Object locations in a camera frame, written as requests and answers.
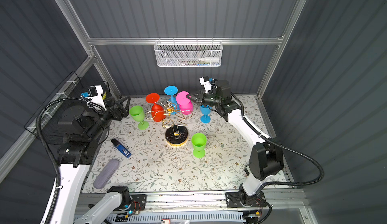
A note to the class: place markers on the pink wine glass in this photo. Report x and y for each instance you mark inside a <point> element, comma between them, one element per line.
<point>185,104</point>

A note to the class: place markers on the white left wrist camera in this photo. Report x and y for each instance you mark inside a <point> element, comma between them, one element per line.
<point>95,94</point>

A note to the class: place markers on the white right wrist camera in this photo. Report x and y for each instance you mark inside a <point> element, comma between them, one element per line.
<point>206,82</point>

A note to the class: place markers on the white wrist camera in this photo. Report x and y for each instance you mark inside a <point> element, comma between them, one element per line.
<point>95,94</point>
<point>206,82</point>

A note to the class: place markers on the white marker in basket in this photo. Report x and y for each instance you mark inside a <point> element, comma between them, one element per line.
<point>211,60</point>

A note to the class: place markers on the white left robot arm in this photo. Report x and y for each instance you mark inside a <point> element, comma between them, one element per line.
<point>85,132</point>

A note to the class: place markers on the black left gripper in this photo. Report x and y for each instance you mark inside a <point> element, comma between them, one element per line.
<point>122,112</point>

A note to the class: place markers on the blue wine glass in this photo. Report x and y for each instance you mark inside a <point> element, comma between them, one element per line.
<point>205,118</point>
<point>172,91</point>

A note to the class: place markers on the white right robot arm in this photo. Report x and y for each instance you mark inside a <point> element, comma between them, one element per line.
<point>266,158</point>

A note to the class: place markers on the green wine glass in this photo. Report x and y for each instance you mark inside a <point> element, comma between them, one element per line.
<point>137,113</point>
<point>199,142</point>

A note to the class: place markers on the blue handled tool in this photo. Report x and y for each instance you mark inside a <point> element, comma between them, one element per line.
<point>121,148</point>

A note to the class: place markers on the white mesh basket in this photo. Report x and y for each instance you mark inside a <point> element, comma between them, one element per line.
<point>186,54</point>

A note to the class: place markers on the black wire basket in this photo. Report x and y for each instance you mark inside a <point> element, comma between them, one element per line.
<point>72,86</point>

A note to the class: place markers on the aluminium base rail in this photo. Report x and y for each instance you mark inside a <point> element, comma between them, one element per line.
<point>272,206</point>

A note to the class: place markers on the blue wine glass on rack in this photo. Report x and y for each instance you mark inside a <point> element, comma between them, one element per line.
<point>172,91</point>

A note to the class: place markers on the gold wine glass rack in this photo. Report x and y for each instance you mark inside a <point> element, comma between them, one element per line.
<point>176,134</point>

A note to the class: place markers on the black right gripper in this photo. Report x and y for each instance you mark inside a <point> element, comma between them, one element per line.
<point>201,96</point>

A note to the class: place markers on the red wine glass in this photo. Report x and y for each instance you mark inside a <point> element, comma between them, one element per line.
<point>157,112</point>

